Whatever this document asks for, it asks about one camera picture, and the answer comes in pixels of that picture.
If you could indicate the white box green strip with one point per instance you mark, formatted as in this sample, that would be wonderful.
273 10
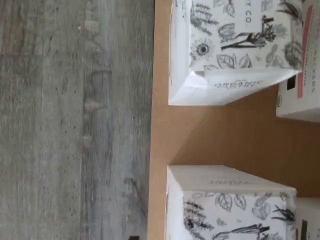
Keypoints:
312 215
225 212

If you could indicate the brown cardboard shelf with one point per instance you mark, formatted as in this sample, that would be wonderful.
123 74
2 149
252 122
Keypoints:
200 135

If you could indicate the white box pink strip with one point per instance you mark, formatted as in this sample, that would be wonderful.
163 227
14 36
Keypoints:
310 100
237 37

